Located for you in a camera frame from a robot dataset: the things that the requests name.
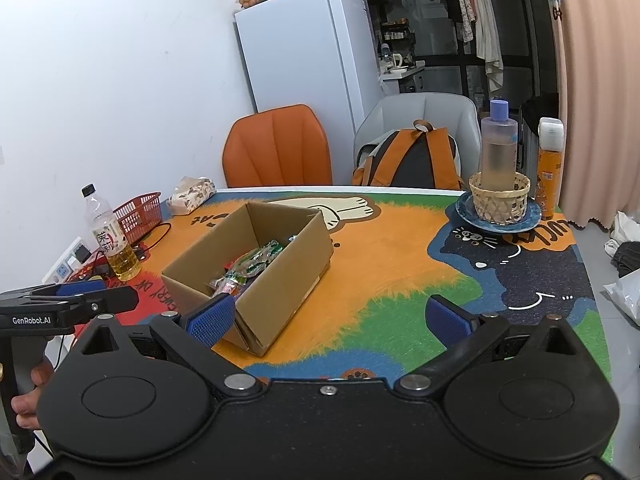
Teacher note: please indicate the orange grey backpack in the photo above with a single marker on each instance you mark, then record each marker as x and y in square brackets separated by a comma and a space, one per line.
[400, 160]

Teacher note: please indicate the baby bottle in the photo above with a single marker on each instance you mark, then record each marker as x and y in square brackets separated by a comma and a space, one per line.
[385, 56]

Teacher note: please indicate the orange spray can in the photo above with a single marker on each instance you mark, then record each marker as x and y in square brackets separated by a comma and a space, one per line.
[549, 170]

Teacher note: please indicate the pink curtain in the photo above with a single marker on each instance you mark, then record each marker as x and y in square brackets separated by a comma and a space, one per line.
[600, 85]

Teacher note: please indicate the clear bottle purple cap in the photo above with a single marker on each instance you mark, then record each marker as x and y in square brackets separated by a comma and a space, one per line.
[500, 150]

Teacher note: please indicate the grey chair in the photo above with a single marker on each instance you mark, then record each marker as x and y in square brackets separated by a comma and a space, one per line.
[425, 107]

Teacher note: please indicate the white power strip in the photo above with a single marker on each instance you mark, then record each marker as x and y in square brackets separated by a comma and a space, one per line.
[65, 267]

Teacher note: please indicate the large white plastic bag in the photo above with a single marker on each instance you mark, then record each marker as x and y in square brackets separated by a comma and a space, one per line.
[625, 295]

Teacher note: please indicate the small white plastic bag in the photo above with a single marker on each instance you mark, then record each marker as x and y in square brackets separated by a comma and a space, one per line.
[622, 230]

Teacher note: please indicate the blue plate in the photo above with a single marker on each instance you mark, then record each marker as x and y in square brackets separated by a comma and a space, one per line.
[530, 221]

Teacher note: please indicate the person's left hand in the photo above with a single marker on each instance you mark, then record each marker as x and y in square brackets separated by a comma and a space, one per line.
[30, 407]

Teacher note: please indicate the wicker basket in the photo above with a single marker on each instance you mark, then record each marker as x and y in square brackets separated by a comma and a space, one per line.
[500, 207]

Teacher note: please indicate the dark green snack packet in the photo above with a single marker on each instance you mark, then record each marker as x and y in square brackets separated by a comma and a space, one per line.
[262, 255]

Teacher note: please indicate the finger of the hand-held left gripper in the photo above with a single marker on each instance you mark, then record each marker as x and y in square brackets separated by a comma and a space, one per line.
[80, 287]
[110, 301]

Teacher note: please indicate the white fridge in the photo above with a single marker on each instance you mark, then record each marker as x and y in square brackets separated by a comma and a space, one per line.
[300, 50]

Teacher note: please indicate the tea bottle black cap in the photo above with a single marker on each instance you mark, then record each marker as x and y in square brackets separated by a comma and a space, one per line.
[117, 255]

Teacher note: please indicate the bright green snack packet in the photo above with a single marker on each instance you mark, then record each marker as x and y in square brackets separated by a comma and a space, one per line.
[232, 280]

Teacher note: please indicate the cardboard box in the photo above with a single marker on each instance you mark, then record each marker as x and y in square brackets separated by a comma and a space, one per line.
[280, 290]

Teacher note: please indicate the white hanging garment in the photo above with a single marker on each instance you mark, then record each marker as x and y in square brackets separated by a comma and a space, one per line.
[487, 25]

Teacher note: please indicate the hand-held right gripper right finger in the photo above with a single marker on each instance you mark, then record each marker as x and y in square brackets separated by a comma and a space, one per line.
[447, 322]

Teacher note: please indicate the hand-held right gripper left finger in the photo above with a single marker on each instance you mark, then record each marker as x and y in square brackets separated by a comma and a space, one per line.
[212, 317]

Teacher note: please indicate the dark clothes pile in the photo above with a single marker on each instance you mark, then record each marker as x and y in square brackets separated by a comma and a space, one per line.
[627, 260]

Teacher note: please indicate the orange chair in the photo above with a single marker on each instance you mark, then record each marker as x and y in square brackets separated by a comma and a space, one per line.
[275, 150]

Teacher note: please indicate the patterned tissue pack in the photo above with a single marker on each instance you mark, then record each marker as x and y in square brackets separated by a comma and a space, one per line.
[190, 195]

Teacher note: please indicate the patterned hanging garment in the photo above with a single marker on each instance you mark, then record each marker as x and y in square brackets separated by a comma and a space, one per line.
[462, 0]

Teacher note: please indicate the printed cat table mat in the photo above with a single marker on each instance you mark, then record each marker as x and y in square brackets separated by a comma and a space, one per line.
[400, 260]

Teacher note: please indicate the red plastic basket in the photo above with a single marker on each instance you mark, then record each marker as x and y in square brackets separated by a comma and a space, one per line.
[137, 215]

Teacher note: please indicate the black garment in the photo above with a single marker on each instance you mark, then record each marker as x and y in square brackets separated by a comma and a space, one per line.
[540, 120]

